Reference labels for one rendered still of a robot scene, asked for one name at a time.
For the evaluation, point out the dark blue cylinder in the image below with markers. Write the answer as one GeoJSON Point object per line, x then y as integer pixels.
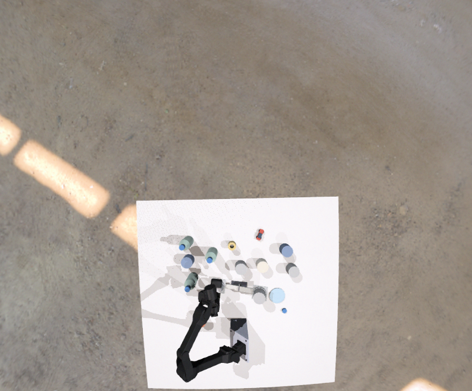
{"type": "Point", "coordinates": [187, 261]}
{"type": "Point", "coordinates": [285, 250]}

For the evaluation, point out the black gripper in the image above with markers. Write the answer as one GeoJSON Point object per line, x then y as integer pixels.
{"type": "Point", "coordinates": [218, 284]}

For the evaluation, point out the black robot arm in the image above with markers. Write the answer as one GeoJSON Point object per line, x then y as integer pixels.
{"type": "Point", "coordinates": [188, 369]}

